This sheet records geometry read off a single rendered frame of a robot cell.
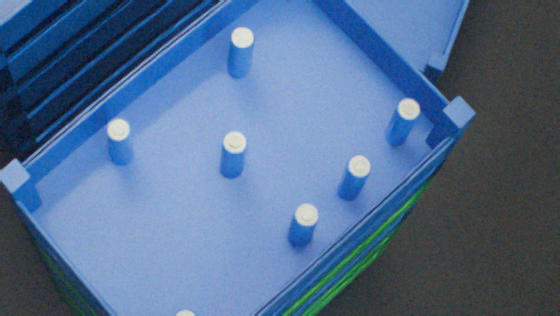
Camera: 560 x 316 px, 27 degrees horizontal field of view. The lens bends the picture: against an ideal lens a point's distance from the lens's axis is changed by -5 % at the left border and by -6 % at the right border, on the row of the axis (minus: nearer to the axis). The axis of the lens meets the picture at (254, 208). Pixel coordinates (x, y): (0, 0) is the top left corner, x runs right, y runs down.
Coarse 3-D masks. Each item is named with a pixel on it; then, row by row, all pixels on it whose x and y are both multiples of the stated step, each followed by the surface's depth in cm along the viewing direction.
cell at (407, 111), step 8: (400, 104) 90; (408, 104) 90; (416, 104) 90; (400, 112) 90; (408, 112) 90; (416, 112) 90; (392, 120) 92; (400, 120) 91; (408, 120) 90; (392, 128) 93; (400, 128) 92; (408, 128) 92; (392, 136) 94; (400, 136) 94
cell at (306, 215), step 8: (296, 208) 88; (304, 208) 88; (312, 208) 88; (296, 216) 88; (304, 216) 87; (312, 216) 87; (296, 224) 88; (304, 224) 87; (312, 224) 87; (288, 232) 92; (296, 232) 90; (304, 232) 89; (312, 232) 90; (296, 240) 92; (304, 240) 91
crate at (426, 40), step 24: (360, 0) 143; (384, 0) 143; (408, 0) 143; (432, 0) 143; (456, 0) 143; (384, 24) 142; (408, 24) 142; (432, 24) 142; (456, 24) 137; (408, 48) 141; (432, 48) 142; (432, 72) 134
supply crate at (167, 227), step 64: (256, 0) 98; (320, 0) 97; (192, 64) 97; (256, 64) 97; (320, 64) 97; (384, 64) 96; (64, 128) 90; (192, 128) 95; (256, 128) 96; (320, 128) 96; (384, 128) 96; (448, 128) 90; (64, 192) 94; (128, 192) 94; (192, 192) 94; (256, 192) 94; (320, 192) 95; (384, 192) 95; (64, 256) 87; (128, 256) 93; (192, 256) 93; (256, 256) 93; (320, 256) 88
